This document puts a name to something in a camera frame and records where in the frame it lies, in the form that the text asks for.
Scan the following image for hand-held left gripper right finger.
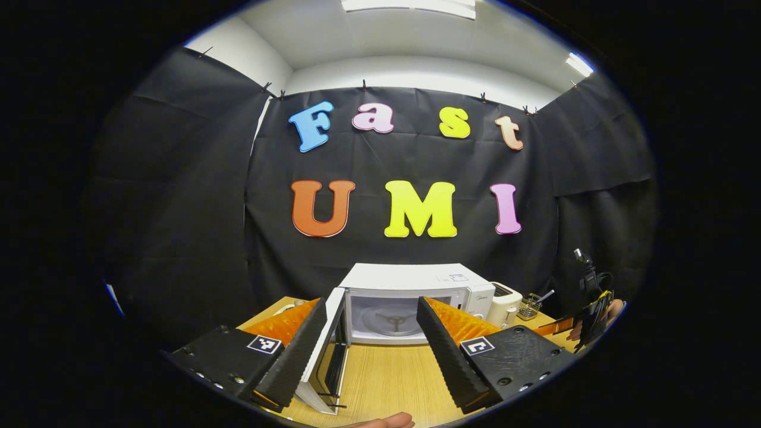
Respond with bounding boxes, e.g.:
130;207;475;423
416;296;580;415

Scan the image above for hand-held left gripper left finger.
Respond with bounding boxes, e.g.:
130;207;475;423
161;297;329;414

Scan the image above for white microwave oven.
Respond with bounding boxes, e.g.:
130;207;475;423
294;263;496;416

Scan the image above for clear utensil holder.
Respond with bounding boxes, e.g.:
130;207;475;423
516;294;543;322

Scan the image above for white toaster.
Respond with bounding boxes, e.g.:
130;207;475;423
488;282;524;329

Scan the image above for black backdrop cloth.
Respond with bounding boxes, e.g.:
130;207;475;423
89;46;659;351

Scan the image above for small ceiling light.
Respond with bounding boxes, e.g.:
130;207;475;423
565;52;595;78

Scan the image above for large ceiling light panel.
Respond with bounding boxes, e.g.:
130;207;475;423
341;0;477;20

